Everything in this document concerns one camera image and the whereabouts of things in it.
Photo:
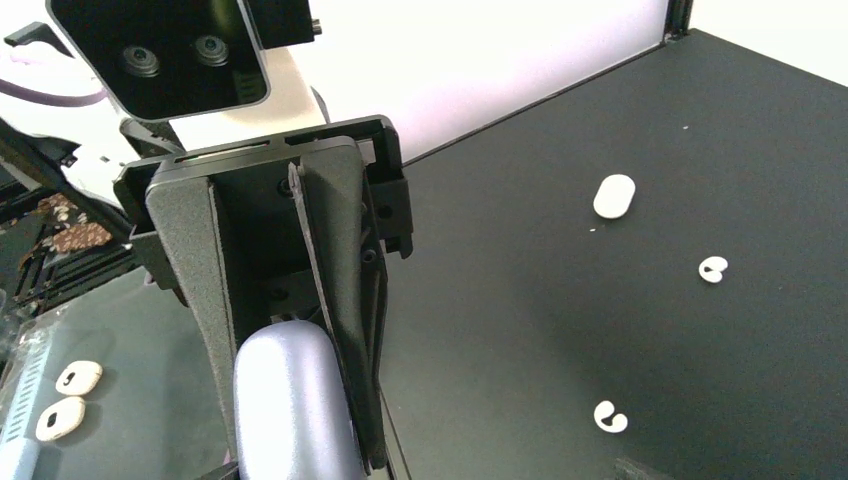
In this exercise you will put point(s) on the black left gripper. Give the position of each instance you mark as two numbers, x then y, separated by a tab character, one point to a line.
183	205

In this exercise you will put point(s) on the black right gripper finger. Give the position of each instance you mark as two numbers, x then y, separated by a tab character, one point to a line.
229	471

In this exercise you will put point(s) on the lavender earbud charging case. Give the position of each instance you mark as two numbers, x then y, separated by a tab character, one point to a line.
291	413

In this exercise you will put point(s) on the white oval charging case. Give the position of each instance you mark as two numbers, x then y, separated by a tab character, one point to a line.
614	196

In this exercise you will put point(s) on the white oval sticker lower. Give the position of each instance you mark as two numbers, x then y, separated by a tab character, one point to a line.
60	418

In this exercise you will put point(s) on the white earbud near center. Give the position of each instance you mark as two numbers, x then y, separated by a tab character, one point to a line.
608	419

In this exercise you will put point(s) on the white earbud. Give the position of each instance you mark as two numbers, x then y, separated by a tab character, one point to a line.
608	419
712	269

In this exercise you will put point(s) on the white earbud far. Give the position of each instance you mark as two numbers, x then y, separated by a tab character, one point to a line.
712	269

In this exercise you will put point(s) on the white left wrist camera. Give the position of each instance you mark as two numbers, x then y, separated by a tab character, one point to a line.
216	71

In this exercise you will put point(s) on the black frame rail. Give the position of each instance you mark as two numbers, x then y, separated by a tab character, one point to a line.
57	241

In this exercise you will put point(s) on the light blue slotted cable duct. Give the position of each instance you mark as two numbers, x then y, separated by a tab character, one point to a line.
19	448

